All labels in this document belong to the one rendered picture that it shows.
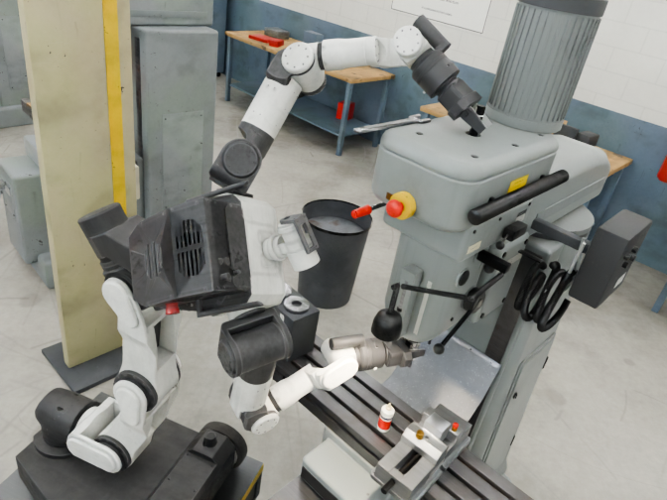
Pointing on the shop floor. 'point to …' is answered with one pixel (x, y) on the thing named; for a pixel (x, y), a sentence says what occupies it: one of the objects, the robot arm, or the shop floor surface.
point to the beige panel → (81, 164)
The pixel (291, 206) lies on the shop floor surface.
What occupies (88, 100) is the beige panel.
